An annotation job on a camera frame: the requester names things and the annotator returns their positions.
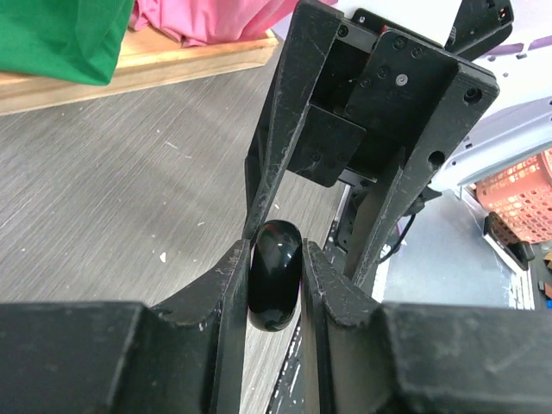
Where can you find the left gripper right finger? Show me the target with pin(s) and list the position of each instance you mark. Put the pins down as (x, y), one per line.
(451, 359)

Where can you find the orange plastic basket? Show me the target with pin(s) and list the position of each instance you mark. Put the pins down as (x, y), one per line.
(521, 196)

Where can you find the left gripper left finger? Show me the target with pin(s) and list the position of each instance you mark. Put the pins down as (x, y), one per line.
(183, 355)

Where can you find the black earbud charging case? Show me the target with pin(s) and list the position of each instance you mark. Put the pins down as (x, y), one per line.
(275, 275)

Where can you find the green tank top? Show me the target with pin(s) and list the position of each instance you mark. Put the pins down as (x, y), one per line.
(73, 40)

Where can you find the pink t-shirt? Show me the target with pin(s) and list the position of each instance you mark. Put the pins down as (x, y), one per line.
(209, 22)

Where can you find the wooden clothes rack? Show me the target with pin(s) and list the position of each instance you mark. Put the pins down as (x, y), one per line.
(147, 59)

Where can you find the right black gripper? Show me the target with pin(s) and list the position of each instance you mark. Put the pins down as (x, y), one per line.
(371, 98)

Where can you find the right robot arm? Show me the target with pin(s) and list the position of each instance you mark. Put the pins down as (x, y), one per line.
(473, 28)

